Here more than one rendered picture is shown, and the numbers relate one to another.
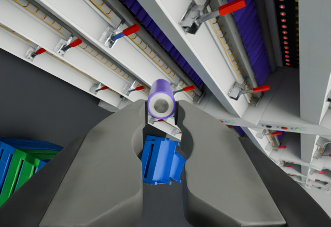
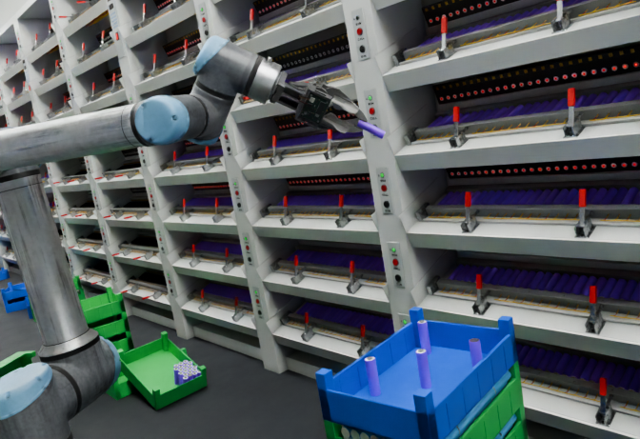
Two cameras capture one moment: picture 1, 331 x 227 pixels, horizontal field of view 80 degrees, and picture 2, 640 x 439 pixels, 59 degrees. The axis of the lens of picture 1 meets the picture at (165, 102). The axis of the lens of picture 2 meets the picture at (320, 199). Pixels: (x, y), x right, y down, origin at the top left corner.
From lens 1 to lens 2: 132 cm
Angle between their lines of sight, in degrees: 109
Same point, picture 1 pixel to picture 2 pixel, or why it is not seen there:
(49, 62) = not seen: hidden behind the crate
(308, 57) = (490, 65)
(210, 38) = (491, 137)
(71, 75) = (551, 403)
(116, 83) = (571, 324)
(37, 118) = not seen: outside the picture
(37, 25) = (459, 302)
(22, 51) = not seen: hidden behind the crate
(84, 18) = (450, 228)
